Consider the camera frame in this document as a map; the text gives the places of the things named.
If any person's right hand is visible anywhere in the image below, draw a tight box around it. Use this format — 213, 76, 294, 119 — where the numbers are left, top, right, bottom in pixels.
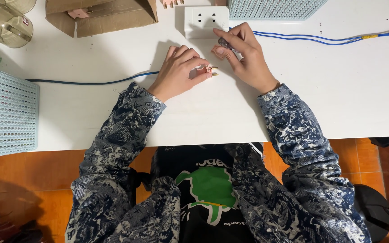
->
212, 22, 280, 95

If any person's left hand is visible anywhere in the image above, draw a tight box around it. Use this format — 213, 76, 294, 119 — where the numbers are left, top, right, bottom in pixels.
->
147, 45, 213, 103

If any pink plug with brass pins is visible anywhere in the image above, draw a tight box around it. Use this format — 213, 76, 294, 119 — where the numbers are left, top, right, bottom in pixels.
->
196, 65, 219, 78
161, 0, 185, 9

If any small clear-handled screwdriver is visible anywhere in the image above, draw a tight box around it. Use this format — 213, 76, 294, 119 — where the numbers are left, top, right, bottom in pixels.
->
218, 37, 240, 53

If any pink plug cover piece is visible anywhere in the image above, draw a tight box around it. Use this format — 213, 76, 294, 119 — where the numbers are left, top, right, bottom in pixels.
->
210, 45, 227, 61

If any white double socket box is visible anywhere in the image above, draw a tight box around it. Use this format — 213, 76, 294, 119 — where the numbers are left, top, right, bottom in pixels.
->
184, 6, 230, 40

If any brown cardboard box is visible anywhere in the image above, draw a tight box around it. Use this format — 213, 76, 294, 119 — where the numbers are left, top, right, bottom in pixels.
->
45, 0, 159, 38

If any black printed shirt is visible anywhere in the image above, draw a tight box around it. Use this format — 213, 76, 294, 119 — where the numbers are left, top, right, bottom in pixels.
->
150, 142, 265, 243

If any olive transparent plastic jar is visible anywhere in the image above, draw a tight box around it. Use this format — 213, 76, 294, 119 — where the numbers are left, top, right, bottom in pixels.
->
0, 0, 37, 15
0, 2, 34, 49

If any large light blue perforated basket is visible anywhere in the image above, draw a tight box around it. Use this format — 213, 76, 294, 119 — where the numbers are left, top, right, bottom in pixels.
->
0, 62, 40, 160

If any black stool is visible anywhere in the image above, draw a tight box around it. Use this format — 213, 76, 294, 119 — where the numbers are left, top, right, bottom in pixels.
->
353, 184, 389, 242

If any dark heap of objects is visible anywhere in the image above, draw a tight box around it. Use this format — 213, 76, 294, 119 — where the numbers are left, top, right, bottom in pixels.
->
0, 212, 45, 243

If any dark blue cable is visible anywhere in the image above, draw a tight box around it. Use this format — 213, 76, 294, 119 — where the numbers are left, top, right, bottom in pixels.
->
26, 70, 160, 86

